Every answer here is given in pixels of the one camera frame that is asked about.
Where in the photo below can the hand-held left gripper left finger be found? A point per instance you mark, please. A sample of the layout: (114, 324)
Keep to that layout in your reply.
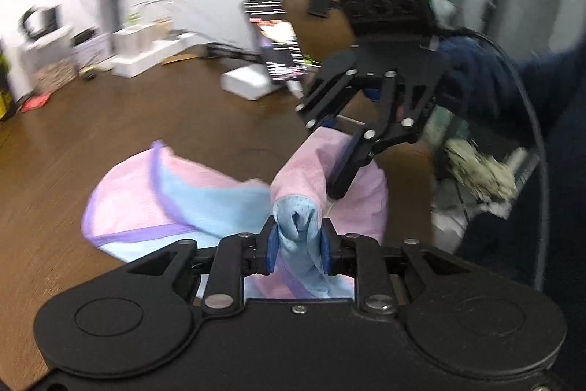
(271, 246)

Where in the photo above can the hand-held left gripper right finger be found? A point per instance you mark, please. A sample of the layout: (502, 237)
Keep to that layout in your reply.
(326, 246)

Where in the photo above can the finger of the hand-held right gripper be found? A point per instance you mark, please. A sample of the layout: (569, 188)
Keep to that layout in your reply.
(366, 139)
(327, 91)

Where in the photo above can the pink and blue tank top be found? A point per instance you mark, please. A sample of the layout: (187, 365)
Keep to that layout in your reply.
(210, 198)

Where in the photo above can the person's right forearm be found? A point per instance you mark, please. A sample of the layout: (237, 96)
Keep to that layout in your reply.
(485, 79)

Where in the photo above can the brown cardboard sheet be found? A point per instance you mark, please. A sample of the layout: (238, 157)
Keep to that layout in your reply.
(341, 29)

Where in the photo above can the black smartphone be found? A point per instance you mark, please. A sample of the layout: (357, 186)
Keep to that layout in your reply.
(277, 43)

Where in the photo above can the white charger box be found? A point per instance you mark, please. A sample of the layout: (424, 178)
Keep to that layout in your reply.
(245, 83)

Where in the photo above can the beige crumpled cloth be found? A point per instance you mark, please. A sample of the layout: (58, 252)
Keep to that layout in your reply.
(480, 173)

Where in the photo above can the white power strip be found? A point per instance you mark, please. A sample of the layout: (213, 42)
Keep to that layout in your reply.
(146, 60)

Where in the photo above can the white power adapter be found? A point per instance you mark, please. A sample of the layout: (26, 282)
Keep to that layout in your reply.
(145, 34)
(123, 40)

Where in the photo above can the small white box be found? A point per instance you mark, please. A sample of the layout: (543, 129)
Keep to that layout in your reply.
(90, 48)

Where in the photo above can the small red item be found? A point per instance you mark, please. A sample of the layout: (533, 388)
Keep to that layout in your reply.
(34, 102)

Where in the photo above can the grey patterned box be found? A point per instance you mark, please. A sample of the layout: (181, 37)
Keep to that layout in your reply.
(48, 63)

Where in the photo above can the black headset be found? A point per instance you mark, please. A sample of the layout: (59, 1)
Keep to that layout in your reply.
(39, 22)

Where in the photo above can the yellow and black boxes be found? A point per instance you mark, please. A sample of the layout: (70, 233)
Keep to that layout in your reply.
(3, 88)

